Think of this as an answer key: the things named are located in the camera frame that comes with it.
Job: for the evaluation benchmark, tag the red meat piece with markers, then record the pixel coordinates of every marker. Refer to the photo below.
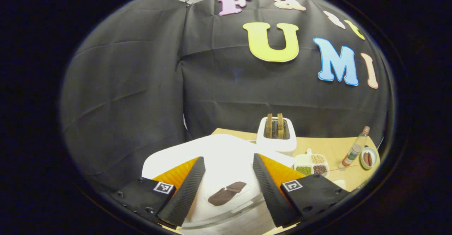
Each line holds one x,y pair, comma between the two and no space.
365,159
370,159

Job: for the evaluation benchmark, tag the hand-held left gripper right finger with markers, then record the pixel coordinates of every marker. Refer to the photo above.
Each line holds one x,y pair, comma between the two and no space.
271,192

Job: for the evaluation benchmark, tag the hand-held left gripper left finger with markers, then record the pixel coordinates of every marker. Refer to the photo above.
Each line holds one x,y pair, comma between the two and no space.
185,196

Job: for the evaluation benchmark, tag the pale green plate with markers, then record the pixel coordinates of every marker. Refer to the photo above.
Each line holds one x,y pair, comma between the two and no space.
374,155

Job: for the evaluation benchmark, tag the brown bread slice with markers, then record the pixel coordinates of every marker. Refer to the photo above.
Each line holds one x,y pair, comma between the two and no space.
280,125
269,125

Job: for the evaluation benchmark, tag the black backdrop cloth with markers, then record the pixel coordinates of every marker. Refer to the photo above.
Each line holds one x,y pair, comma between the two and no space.
141,86

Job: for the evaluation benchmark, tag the clear plastic water bottle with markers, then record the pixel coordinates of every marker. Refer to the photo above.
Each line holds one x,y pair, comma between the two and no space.
353,152

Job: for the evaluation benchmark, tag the white divided grain dish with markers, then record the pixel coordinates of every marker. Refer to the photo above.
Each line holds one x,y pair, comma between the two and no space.
317,159

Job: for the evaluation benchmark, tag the white rice cooker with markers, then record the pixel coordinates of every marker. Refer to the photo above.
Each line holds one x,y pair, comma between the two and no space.
226,153

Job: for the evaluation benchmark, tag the white toaster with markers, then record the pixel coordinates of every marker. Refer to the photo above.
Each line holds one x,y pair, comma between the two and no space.
275,145

